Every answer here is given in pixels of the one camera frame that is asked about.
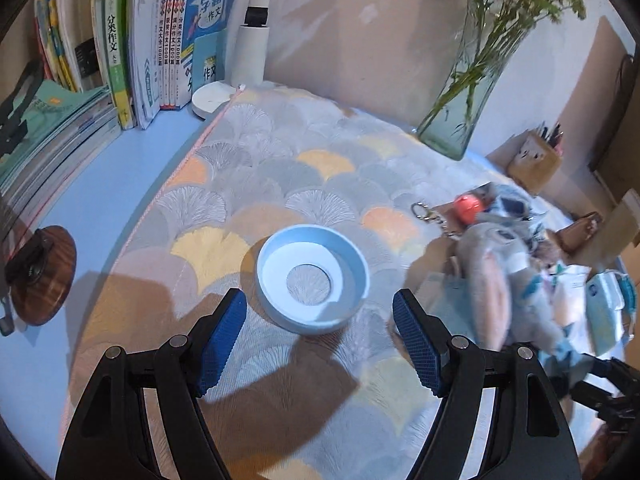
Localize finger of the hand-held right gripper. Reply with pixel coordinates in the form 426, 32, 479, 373
570, 380, 632, 413
582, 354, 640, 397

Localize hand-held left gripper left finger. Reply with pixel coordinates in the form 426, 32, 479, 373
56, 287, 248, 480

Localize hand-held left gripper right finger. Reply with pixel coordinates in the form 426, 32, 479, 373
391, 288, 583, 480

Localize grey plush toy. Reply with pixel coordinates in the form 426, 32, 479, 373
456, 221, 572, 357

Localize light blue tissue pack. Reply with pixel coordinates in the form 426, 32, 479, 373
584, 269, 639, 357

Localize light blue round bowl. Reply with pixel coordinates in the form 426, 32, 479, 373
256, 225, 371, 337

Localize red ball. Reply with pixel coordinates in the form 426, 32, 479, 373
452, 192, 484, 224

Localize blue white patterned cloth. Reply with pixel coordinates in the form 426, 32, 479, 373
479, 181, 552, 241

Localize round wooden coaster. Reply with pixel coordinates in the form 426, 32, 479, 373
9, 226, 78, 328

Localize fan patterned tablecloth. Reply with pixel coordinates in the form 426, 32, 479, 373
60, 80, 640, 480

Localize small black device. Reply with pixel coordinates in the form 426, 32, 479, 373
4, 236, 56, 289

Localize wooden pen holder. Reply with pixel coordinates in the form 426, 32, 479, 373
507, 130, 564, 196

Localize white desk lamp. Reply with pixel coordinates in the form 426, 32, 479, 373
191, 0, 283, 122

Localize bunch of pens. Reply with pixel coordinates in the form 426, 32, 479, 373
536, 121, 566, 152

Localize stack of flat magazines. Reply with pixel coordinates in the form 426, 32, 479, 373
0, 79, 124, 203

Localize row of standing books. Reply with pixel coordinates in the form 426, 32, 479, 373
32, 0, 244, 131

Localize metal keychain clasp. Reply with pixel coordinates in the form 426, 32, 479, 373
411, 201, 462, 237

